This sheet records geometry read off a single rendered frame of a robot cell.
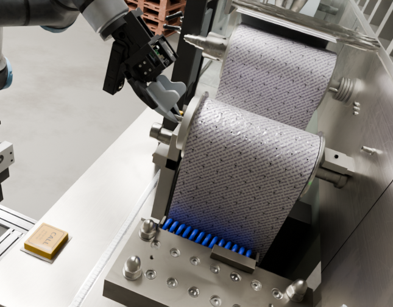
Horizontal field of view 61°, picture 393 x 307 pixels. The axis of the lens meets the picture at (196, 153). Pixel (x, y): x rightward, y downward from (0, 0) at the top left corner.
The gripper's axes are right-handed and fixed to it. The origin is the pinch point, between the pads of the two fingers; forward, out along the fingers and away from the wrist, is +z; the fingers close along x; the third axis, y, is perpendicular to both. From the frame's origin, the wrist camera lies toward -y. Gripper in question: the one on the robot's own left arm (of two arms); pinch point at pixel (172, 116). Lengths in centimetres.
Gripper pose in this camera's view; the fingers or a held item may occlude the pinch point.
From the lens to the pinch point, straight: 68.8
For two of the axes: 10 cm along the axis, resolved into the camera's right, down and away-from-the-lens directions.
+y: 7.7, -3.8, -5.1
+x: 2.8, -5.2, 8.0
